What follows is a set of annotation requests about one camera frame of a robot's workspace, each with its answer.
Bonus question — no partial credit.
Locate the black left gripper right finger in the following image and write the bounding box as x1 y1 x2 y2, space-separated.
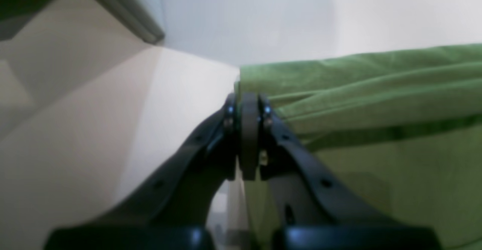
258 95 441 250

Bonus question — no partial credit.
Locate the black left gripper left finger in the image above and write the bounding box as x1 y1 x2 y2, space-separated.
44 93 253 250

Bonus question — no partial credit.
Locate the green t-shirt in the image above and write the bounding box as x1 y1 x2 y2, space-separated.
235 44 482 250

